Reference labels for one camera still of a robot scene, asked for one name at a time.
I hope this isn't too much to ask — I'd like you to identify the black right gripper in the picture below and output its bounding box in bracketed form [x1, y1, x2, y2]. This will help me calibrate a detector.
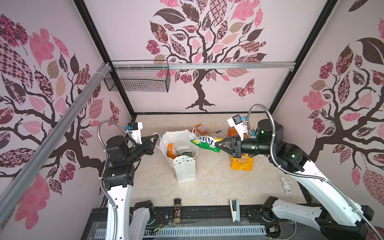
[214, 133, 273, 159]

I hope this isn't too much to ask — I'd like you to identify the orange white snack packet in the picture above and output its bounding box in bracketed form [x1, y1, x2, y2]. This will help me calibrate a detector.
[194, 124, 209, 136]

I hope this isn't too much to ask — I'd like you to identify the white paper bag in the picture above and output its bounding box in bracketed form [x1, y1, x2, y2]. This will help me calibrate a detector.
[158, 129, 199, 183]

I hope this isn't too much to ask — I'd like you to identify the green Fox's candy bag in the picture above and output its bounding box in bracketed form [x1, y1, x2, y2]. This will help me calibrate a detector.
[180, 152, 193, 158]

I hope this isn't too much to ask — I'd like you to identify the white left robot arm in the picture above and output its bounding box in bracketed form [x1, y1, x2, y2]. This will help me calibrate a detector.
[102, 135, 159, 240]

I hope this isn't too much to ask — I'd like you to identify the yellow orange mango snack bag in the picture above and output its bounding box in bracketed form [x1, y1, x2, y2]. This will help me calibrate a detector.
[230, 154, 254, 171]

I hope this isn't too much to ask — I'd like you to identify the orange snack packet far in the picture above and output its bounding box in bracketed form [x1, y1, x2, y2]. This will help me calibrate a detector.
[227, 127, 238, 137]

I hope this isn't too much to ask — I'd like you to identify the teal white snack packet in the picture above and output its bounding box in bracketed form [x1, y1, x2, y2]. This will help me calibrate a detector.
[250, 130, 257, 139]

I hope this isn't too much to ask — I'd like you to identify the spice bottle black cap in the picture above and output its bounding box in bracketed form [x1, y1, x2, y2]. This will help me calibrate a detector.
[173, 198, 182, 225]

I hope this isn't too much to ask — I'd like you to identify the small white figurine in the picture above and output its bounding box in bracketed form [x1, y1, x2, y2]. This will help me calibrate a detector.
[280, 177, 292, 195]

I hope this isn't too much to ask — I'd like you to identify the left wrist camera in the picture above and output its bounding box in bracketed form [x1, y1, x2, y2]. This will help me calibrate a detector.
[126, 122, 143, 145]

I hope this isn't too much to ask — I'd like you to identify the black wire basket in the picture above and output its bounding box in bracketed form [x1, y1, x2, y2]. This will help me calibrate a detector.
[104, 60, 171, 93]

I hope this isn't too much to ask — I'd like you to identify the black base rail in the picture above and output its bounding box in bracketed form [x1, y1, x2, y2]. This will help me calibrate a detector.
[80, 203, 341, 240]

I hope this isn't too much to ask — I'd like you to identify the white slotted cable duct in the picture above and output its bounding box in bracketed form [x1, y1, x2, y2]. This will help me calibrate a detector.
[93, 225, 268, 240]

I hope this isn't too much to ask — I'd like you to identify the back aluminium rail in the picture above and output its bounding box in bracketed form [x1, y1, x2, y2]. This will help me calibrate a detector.
[112, 61, 296, 70]

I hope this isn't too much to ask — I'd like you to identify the aluminium rail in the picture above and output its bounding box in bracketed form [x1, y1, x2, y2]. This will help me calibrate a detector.
[1, 63, 111, 224]
[112, 61, 296, 70]

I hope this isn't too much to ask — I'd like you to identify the left aluminium rail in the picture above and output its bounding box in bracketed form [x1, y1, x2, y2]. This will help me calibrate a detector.
[1, 63, 111, 224]

